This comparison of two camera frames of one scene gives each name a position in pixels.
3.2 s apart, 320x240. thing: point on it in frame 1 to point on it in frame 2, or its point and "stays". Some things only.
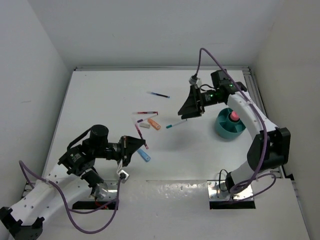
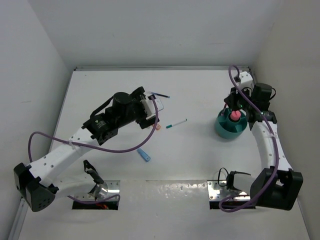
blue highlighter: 146,157 stays
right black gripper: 193,107 to 230,99
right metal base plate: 240,192 stays
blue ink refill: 161,95 stays
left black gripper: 128,145 to 141,120
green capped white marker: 171,125 stays
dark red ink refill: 140,135 to 224,109
